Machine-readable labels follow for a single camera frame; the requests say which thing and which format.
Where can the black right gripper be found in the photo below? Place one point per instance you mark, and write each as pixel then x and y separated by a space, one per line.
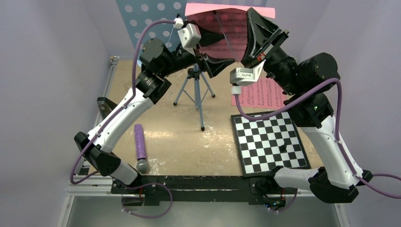
pixel 264 39

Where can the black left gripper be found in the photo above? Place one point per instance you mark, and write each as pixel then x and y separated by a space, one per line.
pixel 211 65

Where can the pink sheet music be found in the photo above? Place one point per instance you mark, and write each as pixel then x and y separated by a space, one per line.
pixel 228 20
pixel 265 93

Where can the black metronome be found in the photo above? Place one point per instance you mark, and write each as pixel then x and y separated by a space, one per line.
pixel 105 106

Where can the purple glitter microphone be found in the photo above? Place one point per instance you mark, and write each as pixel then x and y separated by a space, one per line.
pixel 142 163

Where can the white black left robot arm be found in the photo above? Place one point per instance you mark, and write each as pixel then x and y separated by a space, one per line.
pixel 148 87

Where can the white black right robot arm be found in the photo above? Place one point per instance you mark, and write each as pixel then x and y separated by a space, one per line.
pixel 309 108

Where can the black white chessboard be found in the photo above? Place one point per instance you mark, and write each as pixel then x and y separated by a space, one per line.
pixel 258 143

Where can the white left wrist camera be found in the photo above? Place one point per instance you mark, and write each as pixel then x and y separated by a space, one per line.
pixel 188 32

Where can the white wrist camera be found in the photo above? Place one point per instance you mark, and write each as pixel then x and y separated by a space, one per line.
pixel 188 32
pixel 241 77

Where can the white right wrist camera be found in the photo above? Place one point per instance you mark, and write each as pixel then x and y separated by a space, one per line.
pixel 241 77

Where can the black base frame rail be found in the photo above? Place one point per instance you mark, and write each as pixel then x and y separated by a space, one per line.
pixel 196 188

